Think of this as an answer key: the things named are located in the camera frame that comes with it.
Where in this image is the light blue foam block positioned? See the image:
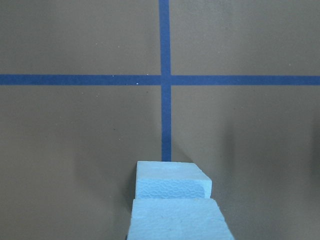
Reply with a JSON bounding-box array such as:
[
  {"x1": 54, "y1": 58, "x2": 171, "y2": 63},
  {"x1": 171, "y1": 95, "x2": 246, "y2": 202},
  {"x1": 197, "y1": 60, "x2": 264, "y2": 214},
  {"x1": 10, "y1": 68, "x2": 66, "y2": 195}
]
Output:
[
  {"x1": 127, "y1": 198, "x2": 234, "y2": 240},
  {"x1": 135, "y1": 161, "x2": 212, "y2": 199}
]

